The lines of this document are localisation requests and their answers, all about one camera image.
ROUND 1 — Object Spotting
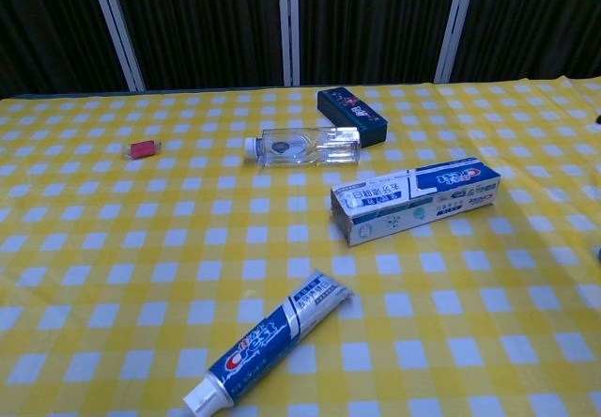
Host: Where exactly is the blue white toothpaste tube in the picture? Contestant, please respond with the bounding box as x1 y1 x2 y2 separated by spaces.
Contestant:
181 270 354 416

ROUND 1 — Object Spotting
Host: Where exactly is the blue white toothpaste box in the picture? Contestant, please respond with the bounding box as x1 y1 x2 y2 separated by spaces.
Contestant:
330 156 501 248

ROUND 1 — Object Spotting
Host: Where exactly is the dark blue printed box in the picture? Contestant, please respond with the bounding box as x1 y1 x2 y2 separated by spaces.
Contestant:
316 86 389 148

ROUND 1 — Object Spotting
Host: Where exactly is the clear plastic water bottle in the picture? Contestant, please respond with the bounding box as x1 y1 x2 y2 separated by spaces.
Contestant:
243 125 362 168

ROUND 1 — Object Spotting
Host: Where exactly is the small red wrapped item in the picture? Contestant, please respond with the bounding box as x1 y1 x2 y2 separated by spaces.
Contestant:
120 138 163 160

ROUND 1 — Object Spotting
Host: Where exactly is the yellow white checked tablecloth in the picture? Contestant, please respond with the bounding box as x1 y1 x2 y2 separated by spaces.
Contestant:
0 76 601 417

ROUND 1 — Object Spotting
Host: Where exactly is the black pleated partition panel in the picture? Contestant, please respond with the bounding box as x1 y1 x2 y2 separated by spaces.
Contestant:
106 0 285 92
296 0 459 87

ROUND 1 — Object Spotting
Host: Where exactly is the white partition post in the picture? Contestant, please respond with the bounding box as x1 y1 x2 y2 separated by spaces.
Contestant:
278 0 301 87
86 0 146 92
433 0 479 85

